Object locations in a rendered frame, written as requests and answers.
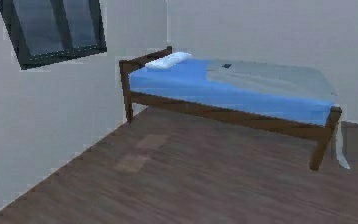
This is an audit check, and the brown wooden bed blue mattress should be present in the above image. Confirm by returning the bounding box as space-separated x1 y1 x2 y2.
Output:
118 45 343 172

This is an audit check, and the white pillow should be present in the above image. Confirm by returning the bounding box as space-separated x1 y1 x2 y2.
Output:
144 51 193 70

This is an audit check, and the grey blanket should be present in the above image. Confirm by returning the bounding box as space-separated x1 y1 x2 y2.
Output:
205 59 351 170

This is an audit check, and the black framed window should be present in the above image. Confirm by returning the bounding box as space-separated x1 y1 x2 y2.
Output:
0 0 108 71

